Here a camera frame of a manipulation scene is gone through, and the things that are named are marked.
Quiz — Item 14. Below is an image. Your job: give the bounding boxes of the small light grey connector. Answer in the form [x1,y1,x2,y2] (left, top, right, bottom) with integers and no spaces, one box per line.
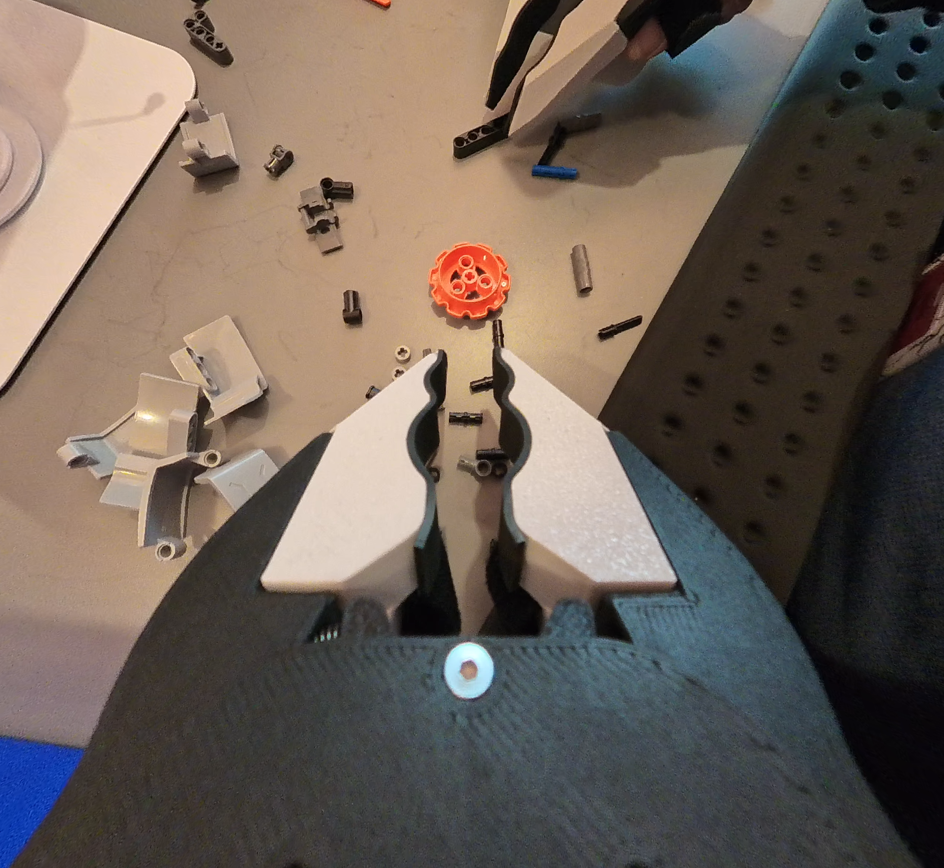
[179,99,240,179]

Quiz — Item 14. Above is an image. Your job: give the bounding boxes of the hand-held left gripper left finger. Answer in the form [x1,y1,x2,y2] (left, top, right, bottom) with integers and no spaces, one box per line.
[260,350,462,636]

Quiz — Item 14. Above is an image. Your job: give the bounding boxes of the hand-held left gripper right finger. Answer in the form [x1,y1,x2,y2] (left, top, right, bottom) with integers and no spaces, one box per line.
[483,350,679,636]

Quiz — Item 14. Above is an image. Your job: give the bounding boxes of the small grey pin connector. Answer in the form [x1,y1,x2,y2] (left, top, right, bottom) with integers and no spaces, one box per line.
[297,177,355,253]

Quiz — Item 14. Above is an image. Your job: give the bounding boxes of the red white patterned cloth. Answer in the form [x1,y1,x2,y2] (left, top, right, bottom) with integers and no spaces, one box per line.
[881,270,944,378]

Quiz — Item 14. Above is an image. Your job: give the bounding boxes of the black short beam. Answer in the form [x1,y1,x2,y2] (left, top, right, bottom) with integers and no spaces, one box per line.
[452,112,511,161]

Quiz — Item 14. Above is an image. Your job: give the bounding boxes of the dark grey short beam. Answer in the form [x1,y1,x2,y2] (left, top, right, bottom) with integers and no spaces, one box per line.
[183,8,235,66]

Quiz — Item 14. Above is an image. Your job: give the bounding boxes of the light grey angled panel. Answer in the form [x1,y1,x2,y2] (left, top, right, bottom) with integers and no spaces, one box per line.
[58,372,209,479]

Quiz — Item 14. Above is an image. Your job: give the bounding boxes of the white book stand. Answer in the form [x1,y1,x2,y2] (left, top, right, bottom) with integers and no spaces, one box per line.
[0,0,199,393]

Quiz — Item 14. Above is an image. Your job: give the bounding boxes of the dark perforated chair armrest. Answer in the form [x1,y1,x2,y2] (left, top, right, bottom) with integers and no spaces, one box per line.
[597,0,944,603]

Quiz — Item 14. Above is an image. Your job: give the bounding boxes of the group of small black pins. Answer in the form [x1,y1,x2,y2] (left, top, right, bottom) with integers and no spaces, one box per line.
[365,320,511,483]

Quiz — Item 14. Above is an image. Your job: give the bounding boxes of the light grey small panel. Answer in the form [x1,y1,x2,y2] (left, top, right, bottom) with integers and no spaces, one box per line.
[195,449,280,515]

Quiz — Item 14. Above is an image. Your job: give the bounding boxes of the person's leg in blue jeans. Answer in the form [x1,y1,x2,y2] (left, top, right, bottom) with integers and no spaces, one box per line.
[785,348,944,847]

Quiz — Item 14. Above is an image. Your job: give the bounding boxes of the orange sprocket wheel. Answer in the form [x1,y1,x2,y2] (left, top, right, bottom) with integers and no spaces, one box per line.
[429,242,511,321]

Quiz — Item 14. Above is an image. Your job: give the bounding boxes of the light grey curved panel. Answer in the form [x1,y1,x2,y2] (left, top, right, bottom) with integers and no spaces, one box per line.
[170,315,268,426]
[99,448,222,561]

